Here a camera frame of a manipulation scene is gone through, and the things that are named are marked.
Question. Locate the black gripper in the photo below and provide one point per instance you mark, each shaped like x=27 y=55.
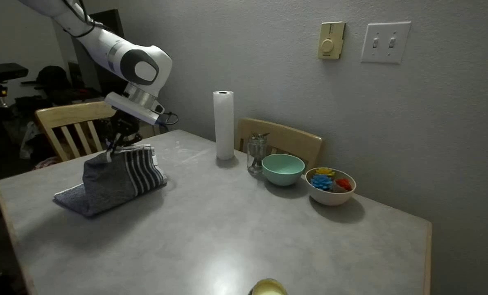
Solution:
x=125 y=126

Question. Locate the dark grey striped towel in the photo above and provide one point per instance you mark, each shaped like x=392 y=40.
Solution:
x=114 y=181

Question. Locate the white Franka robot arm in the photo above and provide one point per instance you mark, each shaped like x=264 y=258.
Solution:
x=123 y=55

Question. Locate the white paper towel roll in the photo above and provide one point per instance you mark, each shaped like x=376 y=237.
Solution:
x=223 y=126

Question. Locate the light wooden chair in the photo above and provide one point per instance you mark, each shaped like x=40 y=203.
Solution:
x=69 y=117
x=287 y=140

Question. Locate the black stand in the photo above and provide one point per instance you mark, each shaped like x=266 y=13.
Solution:
x=1 y=73

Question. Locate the teal bowl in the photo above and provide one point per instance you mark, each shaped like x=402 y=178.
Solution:
x=284 y=170

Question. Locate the silver jar gold lid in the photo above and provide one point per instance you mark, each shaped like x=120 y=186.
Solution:
x=268 y=288

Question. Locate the yellow toy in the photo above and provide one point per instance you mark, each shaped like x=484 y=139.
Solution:
x=323 y=172

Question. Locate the blue toy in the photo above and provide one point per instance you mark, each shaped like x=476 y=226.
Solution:
x=322 y=183

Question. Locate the red toy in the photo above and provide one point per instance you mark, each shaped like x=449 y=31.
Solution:
x=345 y=185

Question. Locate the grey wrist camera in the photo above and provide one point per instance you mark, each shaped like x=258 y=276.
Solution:
x=132 y=109

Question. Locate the beige wall thermostat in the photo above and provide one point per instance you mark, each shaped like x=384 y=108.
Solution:
x=331 y=42

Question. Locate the white double light switch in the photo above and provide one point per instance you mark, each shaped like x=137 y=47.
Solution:
x=386 y=44

